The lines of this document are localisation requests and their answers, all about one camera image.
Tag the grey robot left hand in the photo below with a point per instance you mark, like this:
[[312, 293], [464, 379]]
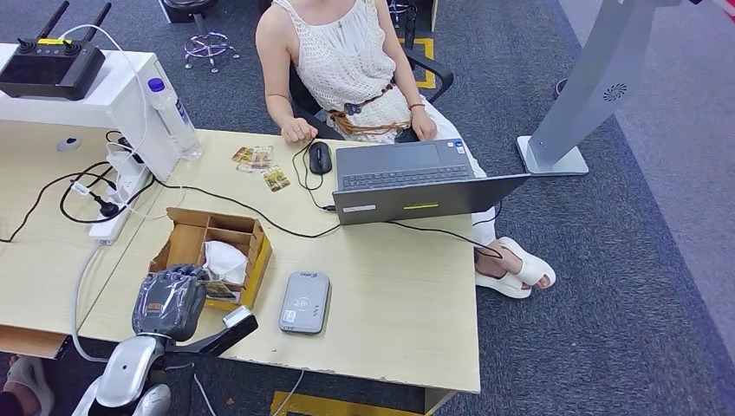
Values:
[[169, 304]]

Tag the person's right hand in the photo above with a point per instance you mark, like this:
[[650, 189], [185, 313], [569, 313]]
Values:
[[298, 131]]

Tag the person's left hand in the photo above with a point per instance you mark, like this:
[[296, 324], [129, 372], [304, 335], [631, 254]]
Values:
[[425, 125]]

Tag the patterned room key card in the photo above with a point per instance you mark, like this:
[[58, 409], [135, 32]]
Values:
[[219, 290]]

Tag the cardboard divider box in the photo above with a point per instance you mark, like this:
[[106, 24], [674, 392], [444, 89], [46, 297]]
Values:
[[184, 247]]

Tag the person's right forearm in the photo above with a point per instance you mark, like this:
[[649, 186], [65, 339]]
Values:
[[280, 106]]

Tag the person's left forearm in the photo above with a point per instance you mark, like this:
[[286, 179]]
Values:
[[410, 86]]

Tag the person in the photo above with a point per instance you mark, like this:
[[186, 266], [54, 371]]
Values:
[[17, 396], [344, 57]]

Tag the grey card reader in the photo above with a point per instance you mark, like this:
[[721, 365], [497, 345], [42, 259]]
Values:
[[304, 303]]

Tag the black computer mouse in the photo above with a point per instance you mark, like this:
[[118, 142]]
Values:
[[320, 158]]

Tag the grey laptop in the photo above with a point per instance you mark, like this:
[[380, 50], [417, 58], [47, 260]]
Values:
[[402, 166]]

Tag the black office chair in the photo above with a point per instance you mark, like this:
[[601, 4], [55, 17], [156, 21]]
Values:
[[434, 72]]

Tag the white crumpled bag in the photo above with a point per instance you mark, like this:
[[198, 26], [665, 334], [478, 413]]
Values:
[[225, 261]]

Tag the yellow floor tape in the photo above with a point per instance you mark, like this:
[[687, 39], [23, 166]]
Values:
[[321, 405], [429, 52]]

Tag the white power strip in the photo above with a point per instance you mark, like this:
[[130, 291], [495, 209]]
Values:
[[112, 227]]

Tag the black power plug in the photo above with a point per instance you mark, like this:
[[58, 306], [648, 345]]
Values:
[[108, 208]]

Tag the black stool chrome base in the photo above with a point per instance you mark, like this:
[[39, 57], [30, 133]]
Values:
[[209, 46]]

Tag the clear water bottle blue cap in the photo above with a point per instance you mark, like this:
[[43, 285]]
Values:
[[174, 120]]

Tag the white charger adapter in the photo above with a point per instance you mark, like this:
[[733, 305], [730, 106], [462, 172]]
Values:
[[123, 161]]

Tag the white slipper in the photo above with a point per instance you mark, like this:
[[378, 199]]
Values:
[[29, 373]]

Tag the black adapter plug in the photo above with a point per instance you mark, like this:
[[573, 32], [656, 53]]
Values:
[[131, 150]]

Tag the white sandal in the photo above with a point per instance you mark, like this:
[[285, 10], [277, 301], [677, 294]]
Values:
[[506, 285], [531, 265]]

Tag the grey kiosk stand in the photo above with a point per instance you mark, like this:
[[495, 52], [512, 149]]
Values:
[[597, 74]]

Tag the black remote controller with antennas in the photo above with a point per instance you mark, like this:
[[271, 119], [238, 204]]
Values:
[[52, 72]]

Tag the black camera bracket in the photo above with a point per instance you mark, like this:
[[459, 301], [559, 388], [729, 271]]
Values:
[[198, 346]]

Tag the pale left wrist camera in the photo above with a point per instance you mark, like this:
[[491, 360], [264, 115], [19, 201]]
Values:
[[240, 321]]

